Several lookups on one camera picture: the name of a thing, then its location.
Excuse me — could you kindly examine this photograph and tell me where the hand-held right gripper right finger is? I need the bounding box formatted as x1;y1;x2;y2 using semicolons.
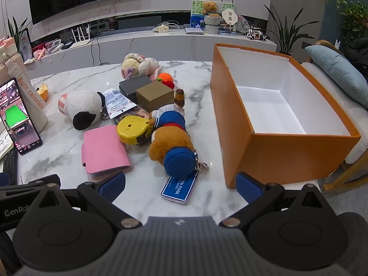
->
220;172;328;227

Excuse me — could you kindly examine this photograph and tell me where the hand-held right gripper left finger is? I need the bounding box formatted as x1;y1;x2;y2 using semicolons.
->
27;171;143;229

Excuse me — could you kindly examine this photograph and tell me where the pink wallet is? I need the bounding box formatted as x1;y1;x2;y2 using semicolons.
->
81;125;133;182

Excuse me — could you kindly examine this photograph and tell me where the orange cardboard box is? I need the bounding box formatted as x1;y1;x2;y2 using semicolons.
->
211;43;361;189

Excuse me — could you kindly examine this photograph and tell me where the yellow round tape measure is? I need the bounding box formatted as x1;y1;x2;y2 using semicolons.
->
116;115;153;145

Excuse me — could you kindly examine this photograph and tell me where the blue rectangular tag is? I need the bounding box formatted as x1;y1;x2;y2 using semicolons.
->
160;162;209;204

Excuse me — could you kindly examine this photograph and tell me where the brown plush with blue cap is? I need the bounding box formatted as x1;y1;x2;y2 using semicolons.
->
149;125;199;176

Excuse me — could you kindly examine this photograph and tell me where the white labelled bottle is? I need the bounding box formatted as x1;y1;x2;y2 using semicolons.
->
103;89;136;119

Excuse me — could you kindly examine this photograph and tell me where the sailor outfit plush toy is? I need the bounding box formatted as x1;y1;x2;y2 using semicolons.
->
148;89;187;130

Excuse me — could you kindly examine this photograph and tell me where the white and black panda plush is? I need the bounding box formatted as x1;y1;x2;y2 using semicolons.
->
57;90;107;131

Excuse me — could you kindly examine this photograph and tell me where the olive brown gift box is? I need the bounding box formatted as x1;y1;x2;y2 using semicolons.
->
135;80;175;112

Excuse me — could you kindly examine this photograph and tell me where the dark grey box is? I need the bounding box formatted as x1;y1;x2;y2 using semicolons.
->
119;75;153;100

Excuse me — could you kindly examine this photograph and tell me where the orange crochet fruit toy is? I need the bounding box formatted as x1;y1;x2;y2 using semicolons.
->
157;73;176;90

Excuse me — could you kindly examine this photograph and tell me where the cream crochet plush toy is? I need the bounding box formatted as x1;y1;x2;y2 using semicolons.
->
120;53;162;81

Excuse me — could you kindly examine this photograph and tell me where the black remote control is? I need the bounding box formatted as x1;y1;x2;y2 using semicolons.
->
2;149;18;186

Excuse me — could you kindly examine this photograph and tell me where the scribbled paper notebook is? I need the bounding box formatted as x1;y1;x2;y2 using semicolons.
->
0;132;14;160

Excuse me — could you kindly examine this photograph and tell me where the black smartphone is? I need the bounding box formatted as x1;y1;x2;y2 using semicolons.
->
0;77;43;156

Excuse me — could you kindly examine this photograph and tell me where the orange peel piece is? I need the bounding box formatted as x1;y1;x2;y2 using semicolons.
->
34;84;50;101

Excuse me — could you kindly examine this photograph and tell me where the wooden armchair white cushion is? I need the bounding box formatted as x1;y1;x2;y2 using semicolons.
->
300;39;368;193

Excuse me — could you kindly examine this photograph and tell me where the white wifi router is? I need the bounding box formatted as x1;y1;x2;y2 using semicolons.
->
70;24;92;48

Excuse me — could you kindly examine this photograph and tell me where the small potted leafy plant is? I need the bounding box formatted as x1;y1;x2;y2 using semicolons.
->
7;16;32;52

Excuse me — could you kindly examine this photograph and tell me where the tall potted long-leaf plant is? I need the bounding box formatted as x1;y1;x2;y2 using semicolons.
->
263;4;319;56

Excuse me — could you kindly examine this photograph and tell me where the light blue cushion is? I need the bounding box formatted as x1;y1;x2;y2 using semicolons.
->
304;45;368;110

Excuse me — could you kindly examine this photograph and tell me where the black white checkered toy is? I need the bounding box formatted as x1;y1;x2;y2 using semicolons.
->
246;29;271;41

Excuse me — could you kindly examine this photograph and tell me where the white marble tv cabinet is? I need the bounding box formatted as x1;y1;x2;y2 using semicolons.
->
24;10;278;74

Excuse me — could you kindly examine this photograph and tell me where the patterned round fan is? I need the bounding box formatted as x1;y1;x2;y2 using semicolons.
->
235;16;250;33

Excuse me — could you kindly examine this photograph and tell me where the white round paper fan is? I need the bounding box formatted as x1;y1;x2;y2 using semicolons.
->
221;8;237;31

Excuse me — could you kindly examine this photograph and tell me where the black puffer jacket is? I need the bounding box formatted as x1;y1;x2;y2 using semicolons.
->
343;37;368;72

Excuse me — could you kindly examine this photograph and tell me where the small brown teddy bear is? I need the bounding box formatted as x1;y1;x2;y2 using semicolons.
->
202;1;219;16

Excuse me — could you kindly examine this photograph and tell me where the bushy green ivy plant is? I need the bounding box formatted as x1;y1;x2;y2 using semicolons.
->
326;0;368;45

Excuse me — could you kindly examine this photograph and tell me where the white sports bottle with strap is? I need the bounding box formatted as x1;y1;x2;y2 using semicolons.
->
0;36;49;134

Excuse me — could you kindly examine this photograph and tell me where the small picture frame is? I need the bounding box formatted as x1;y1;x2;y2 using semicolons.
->
20;29;33;62

